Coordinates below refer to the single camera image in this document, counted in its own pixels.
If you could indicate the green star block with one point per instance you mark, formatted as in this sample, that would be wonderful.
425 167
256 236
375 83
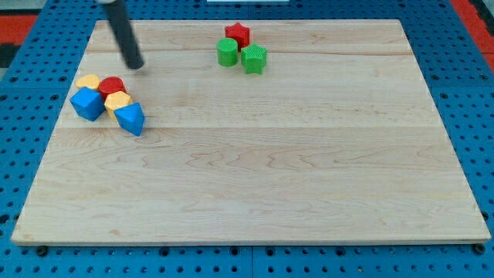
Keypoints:
254 58

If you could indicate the red star block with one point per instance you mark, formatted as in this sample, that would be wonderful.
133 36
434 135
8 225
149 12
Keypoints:
240 33

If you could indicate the blue triangle block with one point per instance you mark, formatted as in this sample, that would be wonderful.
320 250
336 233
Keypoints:
131 118

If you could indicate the light wooden board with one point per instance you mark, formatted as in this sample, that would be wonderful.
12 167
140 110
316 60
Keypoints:
337 142

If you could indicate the green cylinder block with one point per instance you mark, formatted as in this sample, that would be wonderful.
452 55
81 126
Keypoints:
227 52

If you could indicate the yellow hexagon block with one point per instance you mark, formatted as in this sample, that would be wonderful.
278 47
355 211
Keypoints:
115 101

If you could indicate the red cylinder block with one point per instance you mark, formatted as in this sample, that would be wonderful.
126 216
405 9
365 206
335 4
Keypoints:
109 85

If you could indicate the blue cube block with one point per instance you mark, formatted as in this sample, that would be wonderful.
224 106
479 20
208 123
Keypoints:
88 103

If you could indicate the yellow heart block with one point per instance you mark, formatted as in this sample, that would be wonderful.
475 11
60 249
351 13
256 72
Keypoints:
91 81

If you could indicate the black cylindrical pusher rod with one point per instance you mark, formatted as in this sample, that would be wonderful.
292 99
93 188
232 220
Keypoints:
118 18

